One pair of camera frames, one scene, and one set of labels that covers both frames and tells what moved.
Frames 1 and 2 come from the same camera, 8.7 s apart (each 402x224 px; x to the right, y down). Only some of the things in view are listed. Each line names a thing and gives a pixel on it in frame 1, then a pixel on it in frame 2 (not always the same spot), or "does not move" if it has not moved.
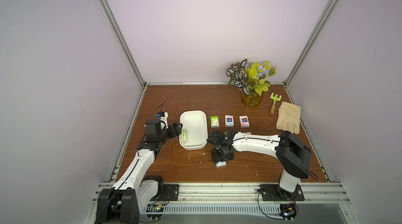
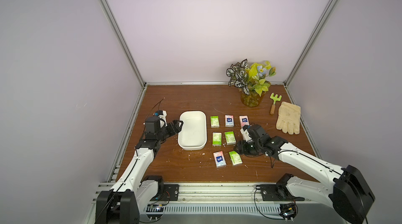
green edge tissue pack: (184, 137) -> (235, 158)
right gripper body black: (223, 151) -> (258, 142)
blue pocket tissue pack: (229, 121) does not move
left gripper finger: (176, 128) does not move
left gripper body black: (164, 134) does not move
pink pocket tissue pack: (244, 122) does not move
